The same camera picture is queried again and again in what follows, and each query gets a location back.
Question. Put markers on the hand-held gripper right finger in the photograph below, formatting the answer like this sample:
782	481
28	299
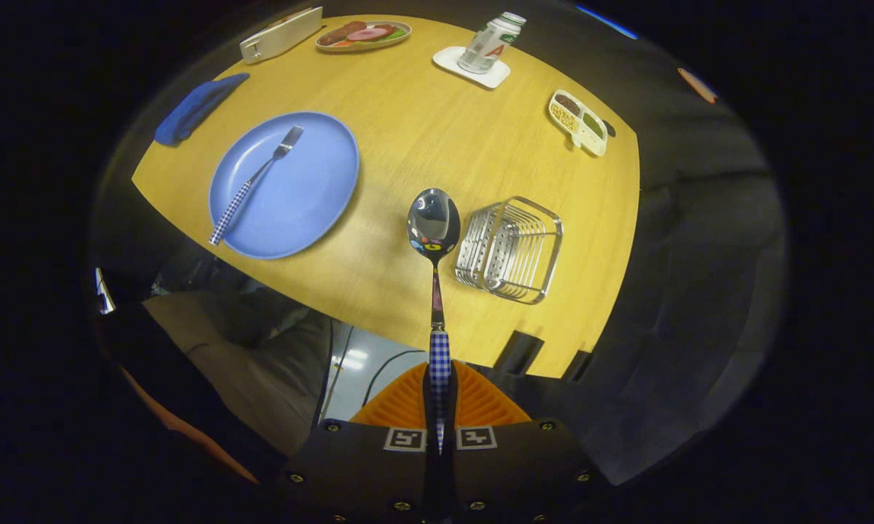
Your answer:
517	473

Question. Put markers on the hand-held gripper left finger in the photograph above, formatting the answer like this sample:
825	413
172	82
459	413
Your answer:
364	473

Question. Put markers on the person's khaki trousers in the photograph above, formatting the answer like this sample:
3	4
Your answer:
262	364

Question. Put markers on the blue round plate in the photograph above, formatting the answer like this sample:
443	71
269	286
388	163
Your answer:
306	189

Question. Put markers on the white divided snack tray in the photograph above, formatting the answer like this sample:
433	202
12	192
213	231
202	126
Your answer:
578	122

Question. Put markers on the white square coaster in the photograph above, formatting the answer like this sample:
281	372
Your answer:
491	76

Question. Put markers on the blue folded cloth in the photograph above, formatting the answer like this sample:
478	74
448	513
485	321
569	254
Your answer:
196	109

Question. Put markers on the white and green bottle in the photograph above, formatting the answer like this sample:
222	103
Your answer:
489	45

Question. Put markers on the plate of meat and greens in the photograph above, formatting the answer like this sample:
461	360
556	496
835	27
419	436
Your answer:
364	35

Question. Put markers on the white toaster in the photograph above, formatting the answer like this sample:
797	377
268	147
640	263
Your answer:
280	36

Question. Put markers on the black table bracket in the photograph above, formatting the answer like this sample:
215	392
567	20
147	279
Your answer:
576	365
518	353

